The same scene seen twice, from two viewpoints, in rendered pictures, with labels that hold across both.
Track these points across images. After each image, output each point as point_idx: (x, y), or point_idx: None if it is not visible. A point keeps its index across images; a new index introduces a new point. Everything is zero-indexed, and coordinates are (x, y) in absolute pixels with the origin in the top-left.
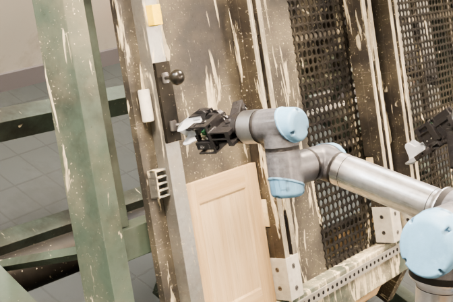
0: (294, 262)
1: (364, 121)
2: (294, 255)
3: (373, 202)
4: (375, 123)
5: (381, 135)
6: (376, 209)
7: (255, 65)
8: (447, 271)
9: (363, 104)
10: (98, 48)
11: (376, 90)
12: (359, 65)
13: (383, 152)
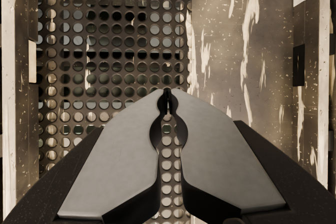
0: None
1: (33, 147)
2: None
3: (35, 2)
4: (19, 147)
5: (7, 122)
6: None
7: None
8: None
9: (32, 176)
10: None
11: (4, 213)
12: None
13: (7, 88)
